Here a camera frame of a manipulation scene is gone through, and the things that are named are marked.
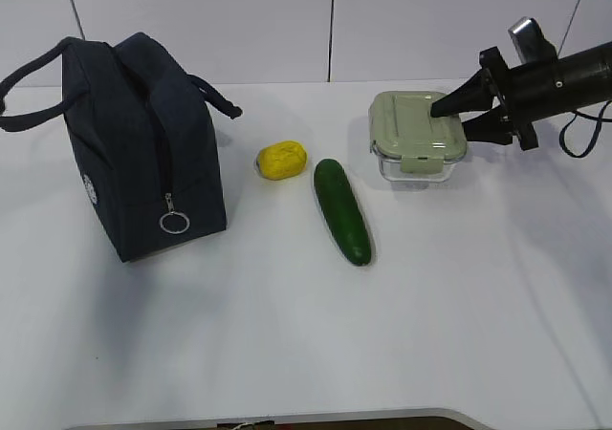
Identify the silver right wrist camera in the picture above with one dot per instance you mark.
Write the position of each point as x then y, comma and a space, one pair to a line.
530, 43

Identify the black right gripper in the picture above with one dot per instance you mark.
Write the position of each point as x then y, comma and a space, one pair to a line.
527, 93

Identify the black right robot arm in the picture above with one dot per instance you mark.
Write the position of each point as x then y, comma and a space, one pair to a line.
587, 78

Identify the glass container green lid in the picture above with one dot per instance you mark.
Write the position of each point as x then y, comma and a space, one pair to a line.
411, 145

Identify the yellow lemon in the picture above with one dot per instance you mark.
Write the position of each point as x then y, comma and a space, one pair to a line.
281, 160

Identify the dark blue lunch bag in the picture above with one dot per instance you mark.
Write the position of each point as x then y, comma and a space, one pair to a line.
143, 140

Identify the green cucumber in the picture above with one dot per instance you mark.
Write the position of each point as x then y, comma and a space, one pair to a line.
342, 212

